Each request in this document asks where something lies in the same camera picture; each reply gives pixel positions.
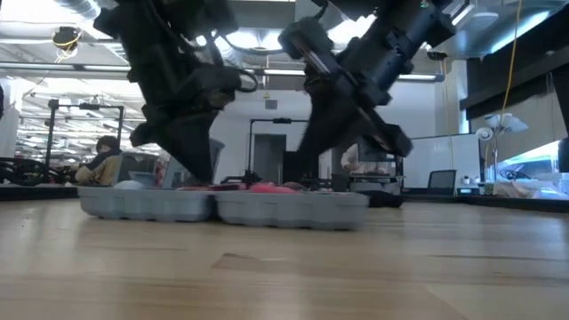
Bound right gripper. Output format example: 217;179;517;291
277;20;414;181

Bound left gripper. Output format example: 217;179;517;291
128;66;220;185

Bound grey plastic tool case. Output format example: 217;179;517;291
77;184;370;232

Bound light grey mesh office chair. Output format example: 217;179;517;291
160;138;226;188

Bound person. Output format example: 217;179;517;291
74;135;124;187
341;142;392;176

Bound small black desk robot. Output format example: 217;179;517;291
220;170;263;186

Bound dark equipment rack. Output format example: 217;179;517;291
331;146;405;193

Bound white board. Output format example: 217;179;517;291
404;132;482;190

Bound black ceiling-mounted device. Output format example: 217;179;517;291
51;25;84;63

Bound long ceiling light bar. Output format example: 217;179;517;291
0;61;445;84

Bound white multi-head floor lamp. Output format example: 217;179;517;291
474;112;530;184

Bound white ceiling access point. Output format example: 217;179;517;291
466;11;500;33

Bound black gantry frame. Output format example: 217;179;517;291
247;116;312;179
45;98;126;179

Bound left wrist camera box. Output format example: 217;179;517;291
190;66;244;110

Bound black left camera cable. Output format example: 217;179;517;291
238;68;260;93

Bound black metal table frame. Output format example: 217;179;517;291
0;182;569;213

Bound dark coiled cables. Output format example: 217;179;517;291
500;168;533;182

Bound yellow cable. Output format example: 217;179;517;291
501;0;522;117

